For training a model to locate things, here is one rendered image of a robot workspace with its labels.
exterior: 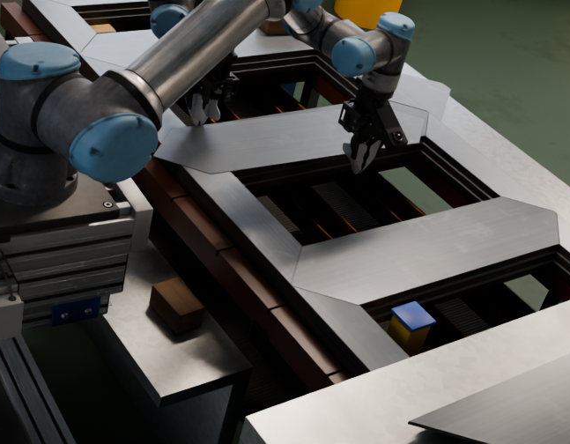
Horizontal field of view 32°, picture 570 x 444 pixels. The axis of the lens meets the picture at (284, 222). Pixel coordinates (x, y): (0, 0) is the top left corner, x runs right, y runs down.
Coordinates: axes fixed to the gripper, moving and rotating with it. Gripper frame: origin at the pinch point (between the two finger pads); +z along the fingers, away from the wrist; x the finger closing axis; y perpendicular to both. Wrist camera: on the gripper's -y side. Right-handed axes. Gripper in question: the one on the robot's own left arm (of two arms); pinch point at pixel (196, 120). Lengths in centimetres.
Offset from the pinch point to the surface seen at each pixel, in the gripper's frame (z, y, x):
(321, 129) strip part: 0.7, 9.8, 28.0
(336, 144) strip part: 0.6, 16.6, 27.3
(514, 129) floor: 87, -80, 233
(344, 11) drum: 83, -192, 218
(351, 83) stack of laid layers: 2, -10, 53
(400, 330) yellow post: 1, 72, 0
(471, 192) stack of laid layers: 4, 39, 52
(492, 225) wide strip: 0, 54, 42
